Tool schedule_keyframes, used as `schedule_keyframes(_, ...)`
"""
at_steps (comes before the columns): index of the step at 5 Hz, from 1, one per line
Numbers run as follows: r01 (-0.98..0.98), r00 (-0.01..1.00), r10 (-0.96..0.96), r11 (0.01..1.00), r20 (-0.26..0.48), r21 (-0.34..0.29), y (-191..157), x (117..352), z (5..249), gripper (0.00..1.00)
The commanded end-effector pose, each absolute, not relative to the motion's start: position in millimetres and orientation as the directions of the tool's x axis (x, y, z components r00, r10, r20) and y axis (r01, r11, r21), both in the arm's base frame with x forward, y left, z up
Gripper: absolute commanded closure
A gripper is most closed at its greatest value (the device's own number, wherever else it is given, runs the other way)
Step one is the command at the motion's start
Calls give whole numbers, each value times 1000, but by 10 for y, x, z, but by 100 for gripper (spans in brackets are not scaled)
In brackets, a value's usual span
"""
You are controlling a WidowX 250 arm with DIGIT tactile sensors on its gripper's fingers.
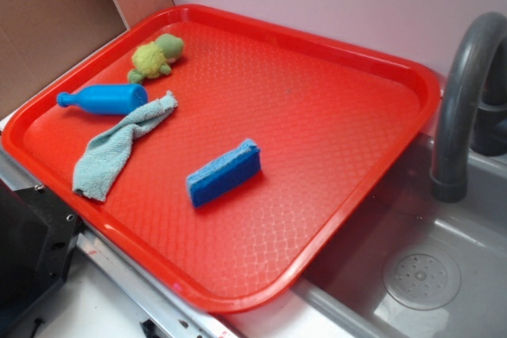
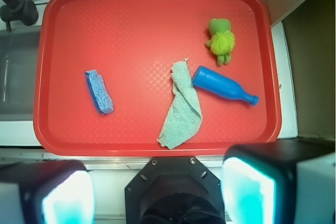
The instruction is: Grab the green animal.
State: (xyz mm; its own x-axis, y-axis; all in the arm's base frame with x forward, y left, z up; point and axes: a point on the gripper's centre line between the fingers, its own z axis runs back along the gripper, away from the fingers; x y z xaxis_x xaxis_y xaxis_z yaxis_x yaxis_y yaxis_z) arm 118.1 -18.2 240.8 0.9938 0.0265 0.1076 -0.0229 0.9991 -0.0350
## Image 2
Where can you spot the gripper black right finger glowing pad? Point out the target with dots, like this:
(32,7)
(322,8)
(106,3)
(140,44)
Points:
(285,181)

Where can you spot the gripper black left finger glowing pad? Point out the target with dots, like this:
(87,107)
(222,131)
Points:
(47,192)

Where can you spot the green plush animal toy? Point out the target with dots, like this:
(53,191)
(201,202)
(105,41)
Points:
(222,41)

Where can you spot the blue scrubbing sponge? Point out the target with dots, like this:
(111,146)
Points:
(97,89)

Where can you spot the light green knitted cloth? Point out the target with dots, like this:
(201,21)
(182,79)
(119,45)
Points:
(184,117)

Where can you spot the blue plastic bottle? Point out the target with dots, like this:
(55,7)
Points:
(221,86)

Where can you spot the red plastic tray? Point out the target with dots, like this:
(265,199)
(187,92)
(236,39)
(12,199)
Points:
(133,45)

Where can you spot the grey metal sink basin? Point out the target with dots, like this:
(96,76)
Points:
(19,52)

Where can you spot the black faucet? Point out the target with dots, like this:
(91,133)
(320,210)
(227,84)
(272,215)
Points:
(24,11)

